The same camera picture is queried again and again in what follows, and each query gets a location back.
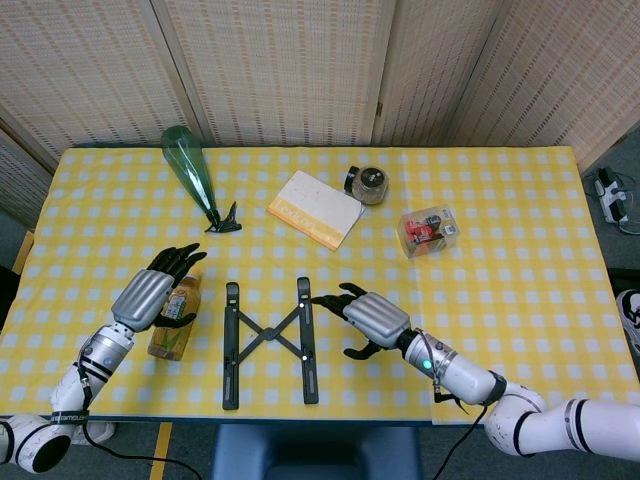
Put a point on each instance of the brass screen hinge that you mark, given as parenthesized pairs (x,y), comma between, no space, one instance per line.
(379,109)

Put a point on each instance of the beige woven folding screen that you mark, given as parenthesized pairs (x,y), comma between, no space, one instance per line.
(280,65)

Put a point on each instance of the yellow white checkered tablecloth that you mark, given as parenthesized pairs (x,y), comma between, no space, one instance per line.
(500,200)

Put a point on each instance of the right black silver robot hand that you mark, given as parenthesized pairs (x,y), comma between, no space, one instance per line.
(377,320)

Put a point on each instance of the clear box with red contents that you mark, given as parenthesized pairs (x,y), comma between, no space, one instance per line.
(427,232)

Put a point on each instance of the white shoe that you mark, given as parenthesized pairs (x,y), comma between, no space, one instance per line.
(97,432)

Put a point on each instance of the white power strip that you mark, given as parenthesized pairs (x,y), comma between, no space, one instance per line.
(607,195)

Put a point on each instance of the white black sneaker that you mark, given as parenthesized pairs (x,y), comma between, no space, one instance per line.
(631,315)

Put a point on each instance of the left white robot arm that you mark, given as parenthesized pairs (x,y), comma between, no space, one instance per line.
(100,355)

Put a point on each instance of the yellow white book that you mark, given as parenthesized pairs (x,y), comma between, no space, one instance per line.
(317,205)

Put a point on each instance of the black folding stand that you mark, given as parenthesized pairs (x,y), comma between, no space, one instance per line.
(231,350)

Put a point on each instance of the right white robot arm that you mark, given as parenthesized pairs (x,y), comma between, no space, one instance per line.
(470,380)

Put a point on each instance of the green spray bottle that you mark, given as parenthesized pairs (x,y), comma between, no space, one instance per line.
(190,167)

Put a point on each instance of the yellow tea bottle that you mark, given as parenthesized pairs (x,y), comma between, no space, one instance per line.
(172,342)

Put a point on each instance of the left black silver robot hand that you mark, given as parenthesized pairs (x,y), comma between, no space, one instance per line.
(142,300)

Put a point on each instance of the glass jar with black lid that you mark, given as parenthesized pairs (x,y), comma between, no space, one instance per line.
(370,185)

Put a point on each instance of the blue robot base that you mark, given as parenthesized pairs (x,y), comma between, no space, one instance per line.
(315,452)

